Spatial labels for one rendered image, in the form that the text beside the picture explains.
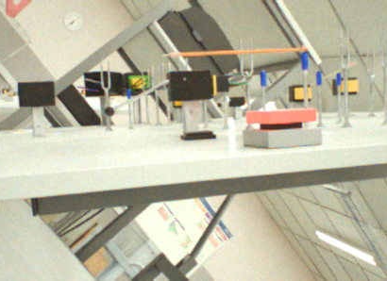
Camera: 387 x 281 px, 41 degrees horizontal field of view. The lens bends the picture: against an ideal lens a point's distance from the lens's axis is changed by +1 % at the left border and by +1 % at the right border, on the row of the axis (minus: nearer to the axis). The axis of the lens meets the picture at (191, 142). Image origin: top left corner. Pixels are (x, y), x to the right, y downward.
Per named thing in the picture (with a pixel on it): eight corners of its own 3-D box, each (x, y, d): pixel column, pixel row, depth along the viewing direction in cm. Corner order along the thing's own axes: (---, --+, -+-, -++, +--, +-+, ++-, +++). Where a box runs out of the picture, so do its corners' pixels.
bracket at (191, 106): (180, 136, 75) (178, 101, 74) (196, 135, 75) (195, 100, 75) (185, 138, 70) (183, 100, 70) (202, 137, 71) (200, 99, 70)
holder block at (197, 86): (167, 101, 74) (166, 73, 74) (206, 100, 75) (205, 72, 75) (171, 101, 70) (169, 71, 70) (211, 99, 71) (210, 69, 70)
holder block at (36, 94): (-15, 140, 94) (-20, 84, 94) (56, 135, 98) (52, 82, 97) (-16, 140, 90) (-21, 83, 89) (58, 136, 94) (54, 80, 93)
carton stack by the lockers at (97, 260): (54, 259, 794) (97, 223, 812) (51, 253, 824) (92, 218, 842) (89, 298, 822) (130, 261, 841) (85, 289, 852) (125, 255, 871)
